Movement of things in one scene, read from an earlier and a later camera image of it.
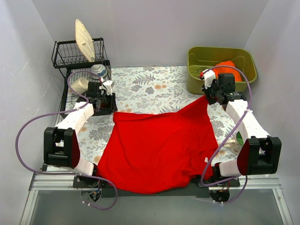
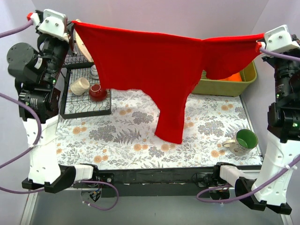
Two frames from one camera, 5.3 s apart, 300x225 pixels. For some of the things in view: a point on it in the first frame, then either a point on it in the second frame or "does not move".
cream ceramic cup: x=80 y=85 does not move
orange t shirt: x=226 y=70 -> x=236 y=77
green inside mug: x=235 y=146 does not move
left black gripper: x=106 y=107 -> x=70 y=33
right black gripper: x=209 y=93 -> x=267 y=57
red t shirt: x=158 y=153 -> x=165 y=66
